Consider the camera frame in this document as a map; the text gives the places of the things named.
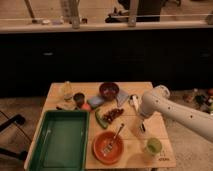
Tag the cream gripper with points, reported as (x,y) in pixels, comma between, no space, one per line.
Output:
(141,118)

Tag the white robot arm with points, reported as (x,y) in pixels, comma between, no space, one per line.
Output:
(157,100)

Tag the green plastic tray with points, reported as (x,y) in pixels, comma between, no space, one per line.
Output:
(61,142)

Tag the green cup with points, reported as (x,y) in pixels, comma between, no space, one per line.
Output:
(153,146)

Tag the grey cloth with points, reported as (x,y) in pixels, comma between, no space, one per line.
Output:
(121,97)

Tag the metal fork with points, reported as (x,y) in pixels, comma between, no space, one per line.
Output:
(109,146)

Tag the green cucumber toy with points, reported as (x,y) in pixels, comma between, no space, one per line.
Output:
(100,121)

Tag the orange bowl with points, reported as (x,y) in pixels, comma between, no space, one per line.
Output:
(100,141)

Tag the dark red bowl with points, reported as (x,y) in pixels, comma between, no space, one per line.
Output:
(108,90)

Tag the orange ball toy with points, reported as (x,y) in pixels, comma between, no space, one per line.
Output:
(86,107)

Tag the dark small cup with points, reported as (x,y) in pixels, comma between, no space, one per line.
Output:
(79,99)

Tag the beige flat toy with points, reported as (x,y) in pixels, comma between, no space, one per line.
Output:
(65,105)

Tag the yellow bottle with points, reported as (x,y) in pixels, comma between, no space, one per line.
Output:
(67,90)

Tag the black chair base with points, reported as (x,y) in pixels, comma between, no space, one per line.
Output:
(11,148)

